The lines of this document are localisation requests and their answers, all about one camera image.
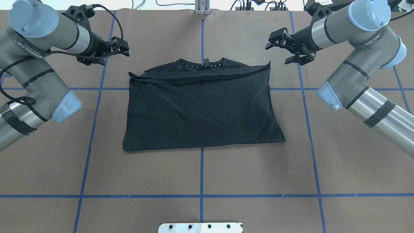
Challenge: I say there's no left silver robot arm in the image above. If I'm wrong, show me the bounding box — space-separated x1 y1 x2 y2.
0 0 130 150

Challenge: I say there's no black graphic t-shirt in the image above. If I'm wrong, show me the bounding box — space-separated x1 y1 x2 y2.
123 58 286 152

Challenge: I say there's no aluminium frame post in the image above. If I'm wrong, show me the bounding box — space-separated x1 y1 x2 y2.
195 0 211 15

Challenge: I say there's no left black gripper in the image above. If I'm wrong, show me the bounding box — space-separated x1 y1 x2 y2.
77 32 130 65

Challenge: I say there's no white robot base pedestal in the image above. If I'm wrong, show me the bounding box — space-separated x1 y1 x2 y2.
158 222 244 233

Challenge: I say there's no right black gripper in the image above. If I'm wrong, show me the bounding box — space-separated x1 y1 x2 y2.
265 28 316 65

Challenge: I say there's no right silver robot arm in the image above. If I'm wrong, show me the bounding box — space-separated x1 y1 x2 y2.
265 0 414 157

